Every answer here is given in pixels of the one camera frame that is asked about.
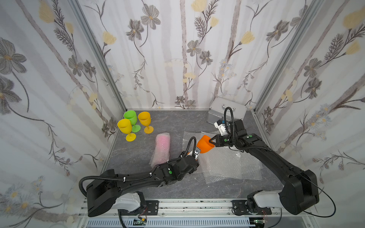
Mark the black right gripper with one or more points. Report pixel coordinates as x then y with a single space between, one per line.
220 140

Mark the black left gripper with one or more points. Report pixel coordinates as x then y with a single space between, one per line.
192 160

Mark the pink glass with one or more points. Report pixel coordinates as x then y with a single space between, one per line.
162 149

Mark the orange glass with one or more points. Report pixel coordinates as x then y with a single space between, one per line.
203 146

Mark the amber glass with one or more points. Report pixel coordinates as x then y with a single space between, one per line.
145 120

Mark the yellow glass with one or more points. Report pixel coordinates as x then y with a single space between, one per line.
125 127

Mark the green plastic wine glass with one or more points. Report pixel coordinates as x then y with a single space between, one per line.
132 117

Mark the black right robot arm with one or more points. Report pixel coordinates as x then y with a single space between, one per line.
299 191

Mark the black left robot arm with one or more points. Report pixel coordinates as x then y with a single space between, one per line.
102 191

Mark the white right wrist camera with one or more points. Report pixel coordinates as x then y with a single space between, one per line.
220 125

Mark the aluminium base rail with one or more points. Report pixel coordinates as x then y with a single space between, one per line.
197 213

